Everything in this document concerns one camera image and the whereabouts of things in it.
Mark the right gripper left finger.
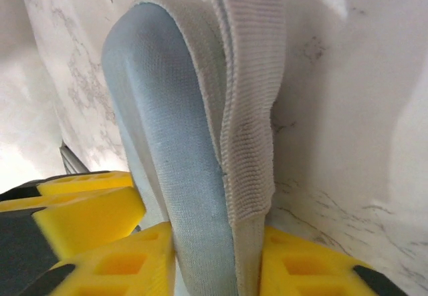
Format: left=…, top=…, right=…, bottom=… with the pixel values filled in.
left=29, top=222, right=177, bottom=296

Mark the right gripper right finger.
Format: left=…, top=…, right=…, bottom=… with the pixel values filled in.
left=259, top=225, right=428, bottom=296

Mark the blue pencil case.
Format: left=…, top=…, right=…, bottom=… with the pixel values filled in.
left=100, top=0, right=289, bottom=296

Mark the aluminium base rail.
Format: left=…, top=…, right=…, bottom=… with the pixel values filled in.
left=59, top=144, right=92, bottom=176

